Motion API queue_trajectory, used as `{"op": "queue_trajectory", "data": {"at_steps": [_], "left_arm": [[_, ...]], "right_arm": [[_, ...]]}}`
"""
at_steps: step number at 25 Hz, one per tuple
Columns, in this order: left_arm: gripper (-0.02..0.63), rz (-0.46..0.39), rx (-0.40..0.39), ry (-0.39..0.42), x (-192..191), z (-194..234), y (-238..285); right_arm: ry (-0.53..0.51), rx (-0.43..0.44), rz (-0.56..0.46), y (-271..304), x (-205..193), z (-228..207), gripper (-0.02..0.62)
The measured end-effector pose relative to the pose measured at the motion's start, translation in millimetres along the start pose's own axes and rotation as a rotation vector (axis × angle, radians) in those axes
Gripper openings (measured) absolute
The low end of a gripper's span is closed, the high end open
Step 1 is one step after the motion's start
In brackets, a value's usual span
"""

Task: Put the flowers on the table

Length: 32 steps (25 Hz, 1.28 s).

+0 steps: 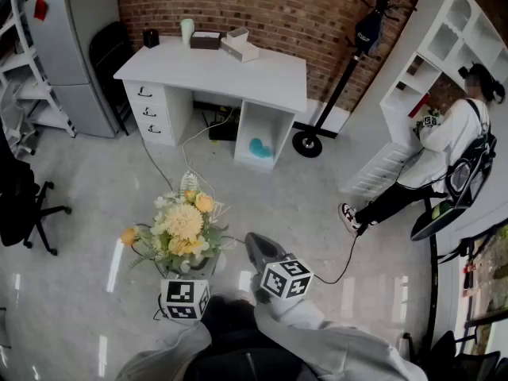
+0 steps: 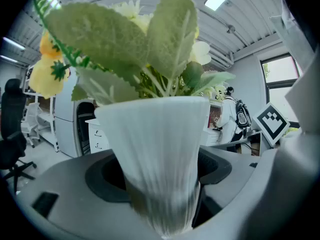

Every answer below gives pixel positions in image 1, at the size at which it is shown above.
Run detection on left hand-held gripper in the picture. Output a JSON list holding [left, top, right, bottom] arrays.
[[158, 278, 211, 321]]

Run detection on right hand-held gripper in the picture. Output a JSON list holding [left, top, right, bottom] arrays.
[[244, 231, 315, 306]]

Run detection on yellow flowers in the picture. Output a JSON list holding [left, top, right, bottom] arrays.
[[120, 171, 239, 280]]

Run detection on person's right forearm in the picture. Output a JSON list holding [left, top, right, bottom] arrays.
[[253, 298, 429, 381]]

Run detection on person's left forearm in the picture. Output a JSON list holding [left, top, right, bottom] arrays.
[[114, 318, 214, 381]]

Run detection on white desk with drawers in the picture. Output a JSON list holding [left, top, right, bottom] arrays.
[[114, 33, 309, 171]]

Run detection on white desk organizer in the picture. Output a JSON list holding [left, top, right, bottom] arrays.
[[220, 27, 261, 64]]

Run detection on person's dark clothed body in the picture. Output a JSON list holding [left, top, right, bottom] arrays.
[[186, 295, 318, 381]]

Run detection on blue soft object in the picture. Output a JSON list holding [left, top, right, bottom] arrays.
[[248, 137, 275, 160]]

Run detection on black coat rack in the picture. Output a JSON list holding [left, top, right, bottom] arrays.
[[292, 0, 421, 159]]

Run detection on black curved floor stand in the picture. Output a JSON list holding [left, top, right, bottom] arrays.
[[410, 196, 477, 356]]

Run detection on black router box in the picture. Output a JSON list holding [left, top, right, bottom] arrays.
[[208, 107, 241, 142]]

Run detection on black office chair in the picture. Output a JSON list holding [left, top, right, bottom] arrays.
[[0, 125, 73, 257]]

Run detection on black framed glass door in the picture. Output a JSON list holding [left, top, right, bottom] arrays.
[[460, 220, 508, 333]]

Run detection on black mesh chair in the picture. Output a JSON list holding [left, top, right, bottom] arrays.
[[400, 329, 508, 381]]

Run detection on red book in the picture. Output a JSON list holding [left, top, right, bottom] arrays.
[[407, 93, 432, 119]]

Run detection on white swivel chair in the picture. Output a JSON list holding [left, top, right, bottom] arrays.
[[0, 79, 40, 160]]

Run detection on black folding chair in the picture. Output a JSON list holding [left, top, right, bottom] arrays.
[[88, 21, 136, 137]]

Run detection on brown rectangular tray box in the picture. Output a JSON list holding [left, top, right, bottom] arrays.
[[190, 30, 222, 51]]

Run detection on white bookcase cabinet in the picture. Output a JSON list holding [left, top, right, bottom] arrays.
[[339, 0, 508, 198]]

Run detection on white cup with mint lid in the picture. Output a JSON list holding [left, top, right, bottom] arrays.
[[180, 17, 195, 47]]

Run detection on grey refrigerator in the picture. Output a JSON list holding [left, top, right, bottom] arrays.
[[23, 0, 122, 139]]

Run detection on white metal shelf rack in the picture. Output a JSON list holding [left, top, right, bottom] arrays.
[[0, 0, 76, 138]]

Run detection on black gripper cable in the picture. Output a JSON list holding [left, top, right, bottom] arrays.
[[313, 228, 372, 286]]

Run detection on grey floor cable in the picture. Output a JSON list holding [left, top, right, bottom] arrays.
[[139, 136, 175, 193]]

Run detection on white floor cable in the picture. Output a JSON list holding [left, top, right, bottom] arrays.
[[181, 107, 236, 200]]

